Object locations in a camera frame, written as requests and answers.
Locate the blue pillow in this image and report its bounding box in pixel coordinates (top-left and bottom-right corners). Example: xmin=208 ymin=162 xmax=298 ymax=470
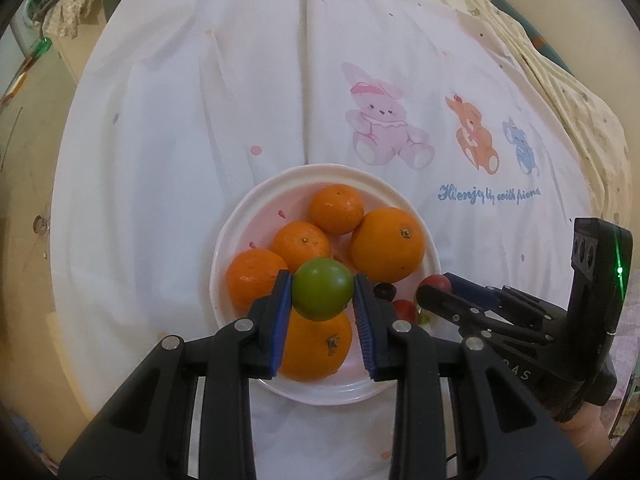
xmin=490 ymin=0 xmax=576 ymax=76

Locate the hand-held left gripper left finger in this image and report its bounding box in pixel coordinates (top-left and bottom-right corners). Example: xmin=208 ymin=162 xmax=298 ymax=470
xmin=59 ymin=270 xmax=293 ymax=480

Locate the red cherry tomato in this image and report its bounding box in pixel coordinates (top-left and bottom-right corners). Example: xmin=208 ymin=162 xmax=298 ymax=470
xmin=417 ymin=274 xmax=453 ymax=293
xmin=391 ymin=299 xmax=420 ymax=323

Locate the cream patterned bedspread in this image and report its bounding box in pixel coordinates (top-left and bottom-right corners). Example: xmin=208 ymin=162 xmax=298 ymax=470
xmin=350 ymin=0 xmax=633 ymax=241

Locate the pink dotted white plate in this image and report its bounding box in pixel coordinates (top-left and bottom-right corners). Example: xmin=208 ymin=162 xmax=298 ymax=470
xmin=210 ymin=162 xmax=443 ymax=406

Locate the white animal-print cloth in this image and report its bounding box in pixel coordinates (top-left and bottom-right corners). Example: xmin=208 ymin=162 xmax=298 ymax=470
xmin=50 ymin=0 xmax=608 ymax=480

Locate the person's right forearm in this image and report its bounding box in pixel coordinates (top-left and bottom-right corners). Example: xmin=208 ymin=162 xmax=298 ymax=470
xmin=557 ymin=402 xmax=613 ymax=453

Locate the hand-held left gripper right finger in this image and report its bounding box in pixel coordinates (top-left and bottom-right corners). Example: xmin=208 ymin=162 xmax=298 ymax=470
xmin=352 ymin=274 xmax=588 ymax=480

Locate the small mandarin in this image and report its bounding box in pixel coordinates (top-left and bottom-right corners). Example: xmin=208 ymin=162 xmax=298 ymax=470
xmin=309 ymin=184 xmax=366 ymax=235
xmin=226 ymin=249 xmax=291 ymax=310
xmin=271 ymin=221 xmax=332 ymax=273

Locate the white washing machine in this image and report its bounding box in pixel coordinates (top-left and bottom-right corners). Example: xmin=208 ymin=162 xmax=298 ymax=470
xmin=9 ymin=0 xmax=57 ymax=61

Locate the green round fruit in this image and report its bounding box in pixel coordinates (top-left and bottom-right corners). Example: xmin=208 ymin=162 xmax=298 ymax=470
xmin=291 ymin=257 xmax=354 ymax=322

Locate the large orange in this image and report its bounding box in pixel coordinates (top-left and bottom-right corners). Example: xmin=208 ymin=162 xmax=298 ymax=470
xmin=277 ymin=307 xmax=353 ymax=382
xmin=350 ymin=207 xmax=426 ymax=283

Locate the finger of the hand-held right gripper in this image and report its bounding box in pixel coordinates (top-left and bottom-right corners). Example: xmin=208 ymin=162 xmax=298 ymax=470
xmin=444 ymin=272 xmax=553 ymax=318
xmin=416 ymin=284 xmax=506 ymax=348

